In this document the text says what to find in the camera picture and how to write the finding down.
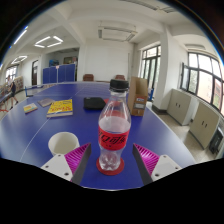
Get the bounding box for clear red-labelled drink bottle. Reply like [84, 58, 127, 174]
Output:
[97, 78, 132, 173]

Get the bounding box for blue table with red legs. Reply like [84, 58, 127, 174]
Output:
[0, 92, 14, 113]

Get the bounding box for beige cabinet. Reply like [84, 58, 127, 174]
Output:
[166, 88, 196, 126]
[189, 101, 221, 150]

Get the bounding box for ceiling lights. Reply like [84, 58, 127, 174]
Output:
[0, 25, 64, 66]

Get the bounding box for blue partition panels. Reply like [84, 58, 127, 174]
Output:
[42, 63, 77, 84]

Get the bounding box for black-framed wide window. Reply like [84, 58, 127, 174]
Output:
[179, 51, 224, 116]

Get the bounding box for dark wooden door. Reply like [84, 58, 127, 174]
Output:
[31, 59, 39, 86]

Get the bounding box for small yellow book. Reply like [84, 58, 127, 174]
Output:
[23, 102, 39, 115]

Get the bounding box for person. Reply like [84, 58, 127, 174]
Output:
[5, 75, 19, 109]

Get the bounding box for grey notebook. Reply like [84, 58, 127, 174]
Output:
[37, 97, 55, 108]

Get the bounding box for brown cardboard box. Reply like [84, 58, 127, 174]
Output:
[127, 76, 149, 117]

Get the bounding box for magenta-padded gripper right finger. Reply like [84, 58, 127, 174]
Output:
[132, 143, 184, 186]

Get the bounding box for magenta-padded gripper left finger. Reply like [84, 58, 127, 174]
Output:
[40, 143, 93, 186]

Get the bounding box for large yellow book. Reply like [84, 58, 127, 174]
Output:
[46, 98, 74, 118]

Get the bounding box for black-framed tall window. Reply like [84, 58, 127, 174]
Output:
[139, 45, 162, 91]

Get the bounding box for black pouch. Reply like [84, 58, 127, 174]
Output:
[83, 96, 107, 111]

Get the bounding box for white mug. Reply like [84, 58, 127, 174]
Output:
[47, 131, 81, 157]

